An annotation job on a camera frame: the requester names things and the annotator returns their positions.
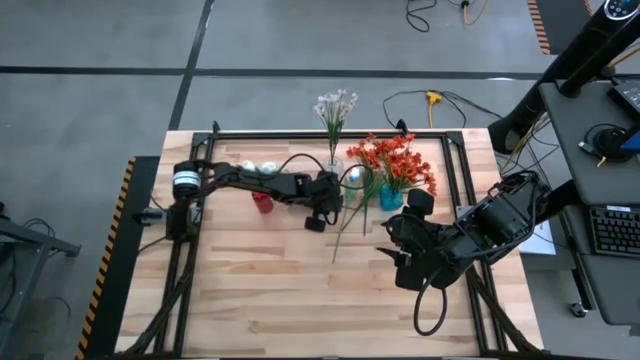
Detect orange artificial flower bunch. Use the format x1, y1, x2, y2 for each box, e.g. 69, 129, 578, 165
372, 133, 419, 194
344, 142, 386, 237
389, 149, 439, 197

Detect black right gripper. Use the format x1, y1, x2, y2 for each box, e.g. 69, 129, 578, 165
375, 188, 464, 292

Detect yellow extension plug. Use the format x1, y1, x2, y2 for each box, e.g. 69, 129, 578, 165
425, 90, 444, 129

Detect red glass vase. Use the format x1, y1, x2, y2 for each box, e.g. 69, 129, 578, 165
251, 192, 275, 215

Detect black monitor pole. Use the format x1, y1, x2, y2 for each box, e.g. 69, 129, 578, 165
558, 22, 640, 99

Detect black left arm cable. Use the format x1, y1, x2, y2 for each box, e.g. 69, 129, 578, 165
274, 152, 376, 194

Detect yellow cable strands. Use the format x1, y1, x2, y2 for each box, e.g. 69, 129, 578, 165
499, 112, 551, 174

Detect long black floor cable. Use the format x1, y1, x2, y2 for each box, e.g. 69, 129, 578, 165
382, 89, 501, 129

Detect white paper sheet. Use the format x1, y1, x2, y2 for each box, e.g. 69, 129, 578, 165
519, 222, 557, 257

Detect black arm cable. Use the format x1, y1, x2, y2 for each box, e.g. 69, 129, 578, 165
412, 267, 449, 337
274, 152, 376, 194

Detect black sleeved cable bundle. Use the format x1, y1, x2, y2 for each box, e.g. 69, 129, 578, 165
457, 259, 544, 356
119, 239, 201, 357

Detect black keyboard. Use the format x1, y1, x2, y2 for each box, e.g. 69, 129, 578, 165
589, 205, 640, 260

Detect black aluminium rig frame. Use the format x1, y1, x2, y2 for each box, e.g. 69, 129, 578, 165
152, 119, 546, 359

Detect black laptop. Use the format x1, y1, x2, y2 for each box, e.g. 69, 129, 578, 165
607, 77, 640, 119

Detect black tower fan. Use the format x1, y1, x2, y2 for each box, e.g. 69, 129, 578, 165
487, 0, 640, 156

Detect pale pink artificial flower bunch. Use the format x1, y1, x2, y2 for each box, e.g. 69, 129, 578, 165
313, 88, 360, 169

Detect grey desk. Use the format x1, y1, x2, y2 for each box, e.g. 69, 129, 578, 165
538, 74, 640, 326

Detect black mat with hazard stripe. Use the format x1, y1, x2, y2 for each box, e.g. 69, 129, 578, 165
74, 156, 161, 360

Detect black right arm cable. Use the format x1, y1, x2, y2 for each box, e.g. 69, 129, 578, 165
412, 267, 449, 337

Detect black desk leg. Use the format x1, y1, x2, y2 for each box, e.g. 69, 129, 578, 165
534, 179, 581, 226

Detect yellow floor cable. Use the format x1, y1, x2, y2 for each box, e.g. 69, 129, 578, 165
459, 0, 490, 26

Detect teal glass vase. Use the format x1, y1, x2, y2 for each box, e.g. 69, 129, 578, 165
378, 184, 405, 212

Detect dark mat with orange stripes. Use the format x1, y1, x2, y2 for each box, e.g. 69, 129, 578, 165
527, 0, 596, 56

